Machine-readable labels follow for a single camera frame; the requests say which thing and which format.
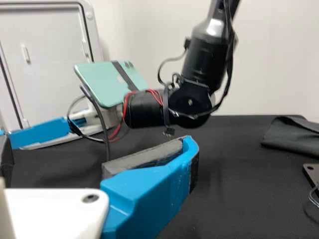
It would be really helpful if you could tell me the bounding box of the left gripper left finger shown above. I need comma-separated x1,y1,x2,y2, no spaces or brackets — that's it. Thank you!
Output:
0,128,13,188

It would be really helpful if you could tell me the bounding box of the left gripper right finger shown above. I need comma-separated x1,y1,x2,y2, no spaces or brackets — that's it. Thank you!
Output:
99,135,200,239

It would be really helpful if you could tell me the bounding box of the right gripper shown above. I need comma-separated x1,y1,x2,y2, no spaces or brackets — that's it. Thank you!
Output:
8,106,125,150

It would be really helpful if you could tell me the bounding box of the incubator door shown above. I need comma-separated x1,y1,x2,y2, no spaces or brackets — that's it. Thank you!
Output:
0,0,104,131

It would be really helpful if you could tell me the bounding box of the dark grey cloth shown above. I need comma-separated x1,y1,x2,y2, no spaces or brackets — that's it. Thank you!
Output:
260,116,319,158

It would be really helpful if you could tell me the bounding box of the black platform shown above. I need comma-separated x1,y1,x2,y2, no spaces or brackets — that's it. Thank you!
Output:
302,163,319,191

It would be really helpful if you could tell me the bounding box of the black cable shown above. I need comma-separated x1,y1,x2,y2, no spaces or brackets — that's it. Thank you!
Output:
304,183,319,221
79,84,112,160

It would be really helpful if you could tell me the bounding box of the right wrist camera phone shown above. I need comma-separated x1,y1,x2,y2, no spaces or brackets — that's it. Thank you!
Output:
74,60,150,109

